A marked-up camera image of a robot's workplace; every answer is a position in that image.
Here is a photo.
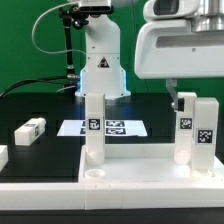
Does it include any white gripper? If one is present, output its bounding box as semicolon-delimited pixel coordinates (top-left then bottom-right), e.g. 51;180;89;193
134;19;224;111

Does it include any white desk top tray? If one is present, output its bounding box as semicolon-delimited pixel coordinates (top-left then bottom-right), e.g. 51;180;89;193
78;143;224;184

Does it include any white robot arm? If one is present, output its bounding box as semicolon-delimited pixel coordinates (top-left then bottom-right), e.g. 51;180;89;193
68;0;224;111

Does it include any fiducial marker sheet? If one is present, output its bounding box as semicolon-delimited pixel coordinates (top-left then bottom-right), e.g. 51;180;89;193
57;119;147;137

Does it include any white front fence bar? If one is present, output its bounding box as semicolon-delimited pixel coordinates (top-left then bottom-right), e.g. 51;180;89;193
0;181;224;211

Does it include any white fence bar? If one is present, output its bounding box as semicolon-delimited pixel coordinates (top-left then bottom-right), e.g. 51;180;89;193
0;181;224;211
0;145;8;172

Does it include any white left fence bar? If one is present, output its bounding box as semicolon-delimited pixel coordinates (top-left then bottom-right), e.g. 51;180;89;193
0;145;8;172

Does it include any black cable bundle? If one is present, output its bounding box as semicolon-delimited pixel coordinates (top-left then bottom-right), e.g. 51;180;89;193
0;75;79;99

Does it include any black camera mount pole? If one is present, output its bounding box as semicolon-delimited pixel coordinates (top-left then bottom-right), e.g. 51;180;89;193
58;7;88;76

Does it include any grey cable loop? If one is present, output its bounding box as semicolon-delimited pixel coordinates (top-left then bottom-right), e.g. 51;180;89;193
31;2;88;56

